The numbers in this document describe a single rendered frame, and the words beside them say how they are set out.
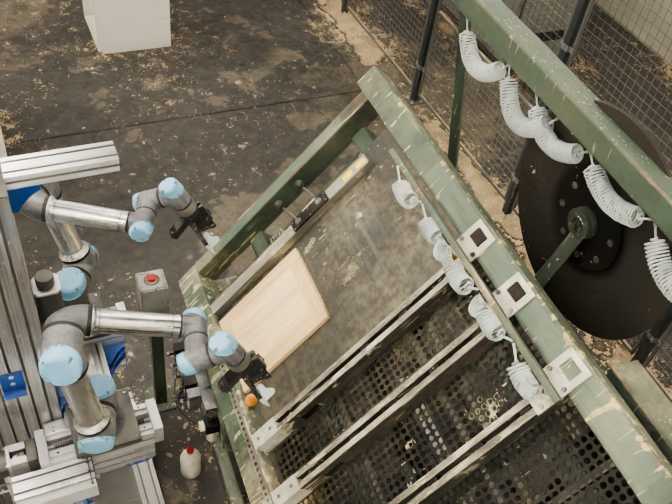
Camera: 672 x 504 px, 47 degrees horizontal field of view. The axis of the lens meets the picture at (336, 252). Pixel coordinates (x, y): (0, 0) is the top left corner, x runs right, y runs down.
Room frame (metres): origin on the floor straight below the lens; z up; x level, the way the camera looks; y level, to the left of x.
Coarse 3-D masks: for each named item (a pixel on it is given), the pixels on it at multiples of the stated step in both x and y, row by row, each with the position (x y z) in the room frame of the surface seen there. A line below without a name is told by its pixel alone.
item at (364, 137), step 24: (360, 144) 2.54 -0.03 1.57; (264, 240) 2.37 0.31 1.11; (504, 360) 1.54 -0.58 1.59; (336, 408) 1.58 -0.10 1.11; (336, 432) 1.50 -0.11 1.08; (528, 432) 1.33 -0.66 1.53; (504, 456) 1.28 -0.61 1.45; (576, 456) 1.22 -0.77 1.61; (480, 480) 1.25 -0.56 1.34; (576, 480) 1.16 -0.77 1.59
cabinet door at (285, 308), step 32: (288, 256) 2.18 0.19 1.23; (256, 288) 2.12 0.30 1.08; (288, 288) 2.05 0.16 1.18; (224, 320) 2.05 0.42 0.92; (256, 320) 1.99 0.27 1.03; (288, 320) 1.93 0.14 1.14; (320, 320) 1.87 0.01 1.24; (256, 352) 1.86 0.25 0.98; (288, 352) 1.81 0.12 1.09; (256, 384) 1.75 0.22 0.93
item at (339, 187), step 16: (368, 160) 2.38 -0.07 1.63; (352, 176) 2.34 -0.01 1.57; (336, 192) 2.31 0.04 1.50; (320, 208) 2.28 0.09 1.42; (304, 224) 2.26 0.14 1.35; (288, 240) 2.23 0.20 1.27; (272, 256) 2.20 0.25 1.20; (256, 272) 2.17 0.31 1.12; (240, 288) 2.14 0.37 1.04; (224, 304) 2.10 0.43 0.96
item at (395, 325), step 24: (456, 240) 1.85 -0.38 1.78; (432, 288) 1.78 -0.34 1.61; (408, 312) 1.72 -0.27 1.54; (384, 336) 1.67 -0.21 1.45; (360, 360) 1.63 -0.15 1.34; (312, 384) 1.61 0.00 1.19; (336, 384) 1.60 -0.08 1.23; (288, 408) 1.56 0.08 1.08; (312, 408) 1.56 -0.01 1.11; (264, 432) 1.51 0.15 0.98; (288, 432) 1.52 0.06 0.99
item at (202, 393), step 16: (176, 352) 1.96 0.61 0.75; (176, 368) 1.97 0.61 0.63; (192, 384) 1.81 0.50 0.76; (208, 384) 1.84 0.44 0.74; (176, 400) 1.83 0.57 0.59; (192, 400) 1.75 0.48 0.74; (208, 400) 1.76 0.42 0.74; (208, 416) 1.66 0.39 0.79; (208, 432) 1.63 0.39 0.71; (224, 432) 1.65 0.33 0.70
